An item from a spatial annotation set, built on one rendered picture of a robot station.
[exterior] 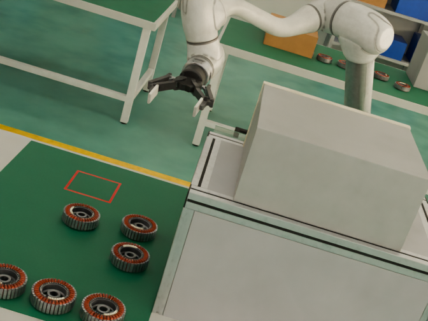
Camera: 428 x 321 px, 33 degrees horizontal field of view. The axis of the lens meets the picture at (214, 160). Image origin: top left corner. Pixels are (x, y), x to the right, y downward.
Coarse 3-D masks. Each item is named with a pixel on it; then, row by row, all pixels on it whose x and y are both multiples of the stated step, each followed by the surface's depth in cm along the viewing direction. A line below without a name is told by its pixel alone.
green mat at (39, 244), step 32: (32, 160) 246; (64, 160) 253; (96, 160) 260; (0, 192) 221; (32, 192) 227; (64, 192) 233; (96, 192) 238; (128, 192) 245; (160, 192) 251; (0, 224) 206; (32, 224) 210; (64, 224) 215; (160, 224) 231; (0, 256) 192; (32, 256) 196; (64, 256) 200; (96, 256) 205; (160, 256) 214; (96, 288) 191; (128, 288) 195; (64, 320) 176; (128, 320) 183
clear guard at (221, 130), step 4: (216, 128) 233; (220, 128) 234; (224, 128) 235; (216, 132) 229; (220, 132) 231; (224, 132) 231; (228, 132) 232; (232, 132) 234; (236, 132) 235; (228, 136) 229; (232, 136) 230; (236, 136) 231; (240, 136) 232; (244, 136) 233; (240, 140) 229; (244, 140) 230
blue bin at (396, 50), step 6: (396, 36) 832; (402, 36) 843; (396, 42) 808; (402, 42) 808; (390, 48) 811; (396, 48) 811; (402, 48) 810; (384, 54) 814; (390, 54) 814; (396, 54) 813; (402, 54) 812
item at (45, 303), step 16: (0, 272) 182; (16, 272) 182; (0, 288) 175; (16, 288) 176; (32, 288) 178; (48, 288) 182; (64, 288) 182; (32, 304) 176; (48, 304) 174; (64, 304) 176; (96, 304) 182; (112, 304) 182; (96, 320) 174; (112, 320) 175
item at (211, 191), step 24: (216, 144) 207; (240, 144) 212; (216, 168) 192; (192, 192) 175; (216, 192) 178; (216, 216) 176; (240, 216) 176; (264, 216) 175; (312, 240) 176; (336, 240) 175; (360, 240) 177; (408, 240) 185; (384, 264) 176; (408, 264) 175
